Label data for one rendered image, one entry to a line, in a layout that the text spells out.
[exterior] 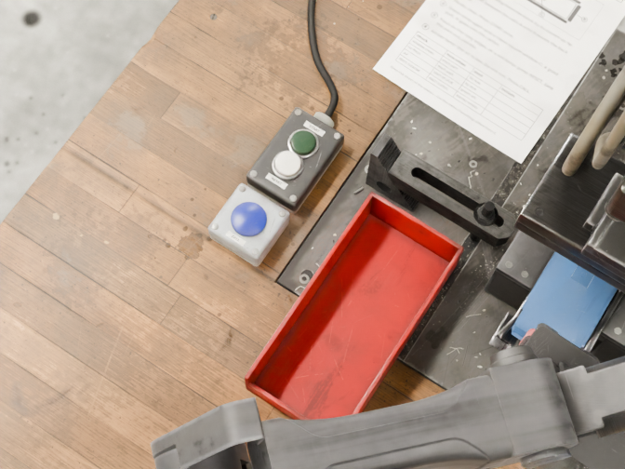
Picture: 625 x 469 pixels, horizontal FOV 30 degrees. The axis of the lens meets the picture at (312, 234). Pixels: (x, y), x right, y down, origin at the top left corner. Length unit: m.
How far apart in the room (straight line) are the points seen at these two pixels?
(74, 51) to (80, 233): 1.16
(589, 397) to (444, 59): 0.61
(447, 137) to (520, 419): 0.58
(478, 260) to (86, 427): 0.47
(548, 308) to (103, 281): 0.49
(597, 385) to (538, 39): 0.63
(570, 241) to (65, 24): 1.60
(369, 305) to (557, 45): 0.41
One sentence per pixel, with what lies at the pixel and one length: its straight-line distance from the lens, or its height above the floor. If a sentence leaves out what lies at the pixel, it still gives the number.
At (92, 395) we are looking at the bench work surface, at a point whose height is 0.90.
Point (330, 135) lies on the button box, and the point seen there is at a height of 0.93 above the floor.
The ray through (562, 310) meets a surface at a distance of 1.24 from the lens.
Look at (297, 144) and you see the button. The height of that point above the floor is 0.94.
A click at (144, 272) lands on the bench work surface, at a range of 1.33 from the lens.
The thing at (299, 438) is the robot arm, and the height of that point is 1.35.
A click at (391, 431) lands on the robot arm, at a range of 0.84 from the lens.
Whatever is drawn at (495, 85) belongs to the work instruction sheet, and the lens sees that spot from 1.43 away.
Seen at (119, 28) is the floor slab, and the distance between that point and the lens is 2.49.
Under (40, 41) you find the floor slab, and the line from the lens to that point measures 2.51.
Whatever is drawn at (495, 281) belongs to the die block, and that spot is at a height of 0.95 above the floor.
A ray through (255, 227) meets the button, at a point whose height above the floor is 0.94.
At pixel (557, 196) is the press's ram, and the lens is 1.12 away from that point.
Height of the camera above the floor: 2.16
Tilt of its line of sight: 71 degrees down
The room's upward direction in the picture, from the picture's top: 4 degrees clockwise
